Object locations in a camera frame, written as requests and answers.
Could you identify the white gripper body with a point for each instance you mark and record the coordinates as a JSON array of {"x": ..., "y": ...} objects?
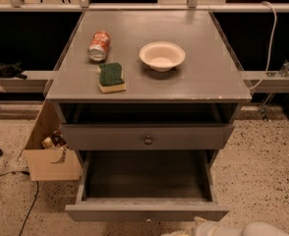
[{"x": 204, "y": 229}]

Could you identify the grey drawer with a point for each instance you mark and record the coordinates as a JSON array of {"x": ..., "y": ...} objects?
[
  {"x": 146, "y": 137},
  {"x": 146, "y": 185}
]

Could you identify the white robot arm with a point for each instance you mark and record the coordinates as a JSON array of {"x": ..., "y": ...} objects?
[{"x": 250, "y": 229}]

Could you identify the grey top drawer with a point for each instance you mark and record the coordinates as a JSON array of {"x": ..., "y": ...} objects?
[{"x": 146, "y": 137}]

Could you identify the grey wooden drawer cabinet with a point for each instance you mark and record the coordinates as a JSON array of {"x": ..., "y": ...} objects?
[{"x": 207, "y": 88}]

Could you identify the cardboard box with snacks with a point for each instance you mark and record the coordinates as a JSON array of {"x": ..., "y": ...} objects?
[{"x": 48, "y": 162}]

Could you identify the green yellow sponge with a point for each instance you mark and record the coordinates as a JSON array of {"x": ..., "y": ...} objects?
[{"x": 111, "y": 78}]

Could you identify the white paper bowl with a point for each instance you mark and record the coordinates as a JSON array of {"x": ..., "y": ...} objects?
[{"x": 162, "y": 56}]

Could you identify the orange soda can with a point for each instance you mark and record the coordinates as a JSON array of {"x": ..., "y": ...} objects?
[{"x": 99, "y": 46}]

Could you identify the black object on shelf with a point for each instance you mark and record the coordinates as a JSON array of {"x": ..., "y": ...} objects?
[{"x": 12, "y": 71}]

